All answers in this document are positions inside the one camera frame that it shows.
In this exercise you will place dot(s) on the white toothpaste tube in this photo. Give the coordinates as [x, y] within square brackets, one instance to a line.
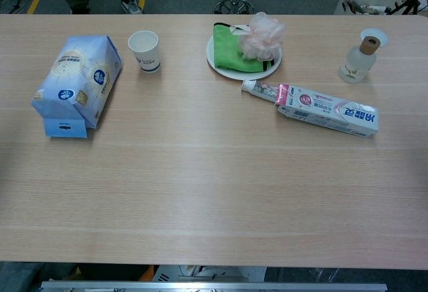
[261, 89]

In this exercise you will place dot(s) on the pink white toothpaste box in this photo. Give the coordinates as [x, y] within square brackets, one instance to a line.
[334, 111]

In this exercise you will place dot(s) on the white round plate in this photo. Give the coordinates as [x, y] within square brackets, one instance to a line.
[244, 74]

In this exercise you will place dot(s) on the green microfibre cloth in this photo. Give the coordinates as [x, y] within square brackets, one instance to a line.
[225, 51]

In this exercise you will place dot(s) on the white paper cup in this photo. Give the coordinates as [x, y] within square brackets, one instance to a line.
[145, 53]

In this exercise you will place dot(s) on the pink mesh bath pouf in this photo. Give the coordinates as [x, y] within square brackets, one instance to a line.
[264, 38]

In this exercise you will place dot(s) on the blue tissue paper pack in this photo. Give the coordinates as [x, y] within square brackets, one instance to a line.
[77, 81]

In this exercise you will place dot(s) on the glass bottle with wooden cap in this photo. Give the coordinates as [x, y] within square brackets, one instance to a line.
[356, 65]

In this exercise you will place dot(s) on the aluminium profile rail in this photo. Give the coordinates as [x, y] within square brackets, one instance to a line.
[214, 287]

